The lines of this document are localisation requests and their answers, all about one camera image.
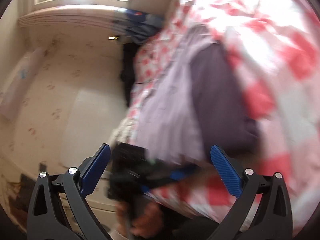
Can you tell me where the lilac and purple garment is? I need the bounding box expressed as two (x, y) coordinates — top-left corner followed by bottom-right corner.
(135, 25), (259, 165)

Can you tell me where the black clothing pile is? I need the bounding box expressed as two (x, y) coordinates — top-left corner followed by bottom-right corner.
(119, 42), (140, 107)

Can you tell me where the left hand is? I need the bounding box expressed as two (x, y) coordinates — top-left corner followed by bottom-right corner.
(116, 202), (164, 238)

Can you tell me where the cream quilted duvet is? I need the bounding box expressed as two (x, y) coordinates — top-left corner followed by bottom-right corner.
(108, 118), (136, 149)

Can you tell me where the blue patterned curtain left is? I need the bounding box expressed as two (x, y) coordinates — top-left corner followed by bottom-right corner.
(111, 8), (164, 46)

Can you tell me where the pink checkered plastic sheet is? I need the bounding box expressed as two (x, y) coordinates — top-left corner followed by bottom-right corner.
(128, 0), (319, 235)

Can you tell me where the wall power socket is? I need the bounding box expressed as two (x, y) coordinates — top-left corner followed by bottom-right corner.
(108, 36), (120, 40)

